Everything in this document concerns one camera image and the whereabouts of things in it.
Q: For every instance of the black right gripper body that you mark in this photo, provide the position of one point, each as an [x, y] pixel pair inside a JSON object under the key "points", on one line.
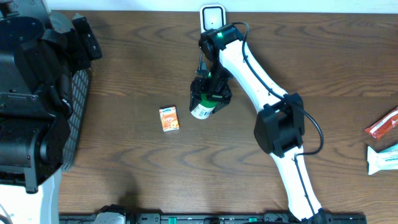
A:
{"points": [[215, 85]]}

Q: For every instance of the green lid jar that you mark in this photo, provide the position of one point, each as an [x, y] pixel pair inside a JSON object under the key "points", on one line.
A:
{"points": [[201, 107]]}

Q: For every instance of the small orange snack box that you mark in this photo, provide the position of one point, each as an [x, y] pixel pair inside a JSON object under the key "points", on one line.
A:
{"points": [[169, 119]]}

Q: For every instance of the orange candy bar wrapper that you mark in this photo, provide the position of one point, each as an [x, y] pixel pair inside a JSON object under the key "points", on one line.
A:
{"points": [[383, 126]]}

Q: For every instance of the teal wipes packet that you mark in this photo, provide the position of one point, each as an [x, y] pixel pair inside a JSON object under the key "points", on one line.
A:
{"points": [[383, 160]]}

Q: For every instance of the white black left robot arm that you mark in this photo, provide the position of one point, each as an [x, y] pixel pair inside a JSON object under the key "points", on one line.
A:
{"points": [[45, 80]]}

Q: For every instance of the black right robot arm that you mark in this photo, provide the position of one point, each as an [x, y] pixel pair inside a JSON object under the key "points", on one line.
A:
{"points": [[279, 126]]}

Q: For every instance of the white barcode scanner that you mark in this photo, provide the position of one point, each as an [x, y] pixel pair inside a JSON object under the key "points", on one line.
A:
{"points": [[212, 16]]}

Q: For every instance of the grey plastic mesh basket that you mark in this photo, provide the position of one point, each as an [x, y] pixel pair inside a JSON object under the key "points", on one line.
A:
{"points": [[80, 90]]}

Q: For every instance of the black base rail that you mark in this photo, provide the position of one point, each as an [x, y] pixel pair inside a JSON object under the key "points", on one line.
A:
{"points": [[117, 214]]}

